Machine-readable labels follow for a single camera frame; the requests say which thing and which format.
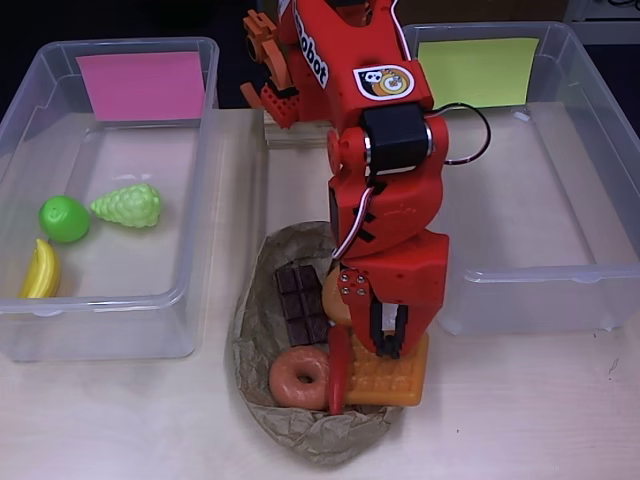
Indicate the orange toy croissant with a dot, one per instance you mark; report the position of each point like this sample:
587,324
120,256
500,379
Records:
332,300

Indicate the orange toy waffle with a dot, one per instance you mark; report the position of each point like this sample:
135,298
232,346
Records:
385,385

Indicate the red toy chili pepper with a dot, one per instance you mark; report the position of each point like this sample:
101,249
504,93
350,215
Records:
339,370

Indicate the pale green toy grapes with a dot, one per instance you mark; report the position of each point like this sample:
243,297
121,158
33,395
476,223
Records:
130,205

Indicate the green toy apple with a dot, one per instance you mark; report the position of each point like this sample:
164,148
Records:
64,220

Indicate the yellow toy banana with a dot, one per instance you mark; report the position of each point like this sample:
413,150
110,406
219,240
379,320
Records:
42,272

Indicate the red robot arm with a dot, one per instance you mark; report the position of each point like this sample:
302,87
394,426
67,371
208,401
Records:
390,210

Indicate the clear plastic bin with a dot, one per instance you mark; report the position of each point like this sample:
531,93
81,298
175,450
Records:
525,225
130,270

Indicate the yellow-green paper label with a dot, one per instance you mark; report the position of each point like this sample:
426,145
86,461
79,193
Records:
475,75

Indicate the pink paper label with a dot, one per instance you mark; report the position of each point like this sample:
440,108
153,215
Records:
140,87

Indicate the brown toy chocolate bar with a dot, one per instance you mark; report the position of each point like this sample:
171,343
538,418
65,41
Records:
297,305

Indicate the orange toy doughnut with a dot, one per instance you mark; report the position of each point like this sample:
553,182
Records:
285,380

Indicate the crumpled brown paper bag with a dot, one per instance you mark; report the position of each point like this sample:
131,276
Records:
325,440

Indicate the wooden base block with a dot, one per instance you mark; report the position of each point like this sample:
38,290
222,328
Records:
300,137

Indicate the orange printed clamp part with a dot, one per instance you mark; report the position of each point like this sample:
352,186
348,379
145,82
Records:
275,60

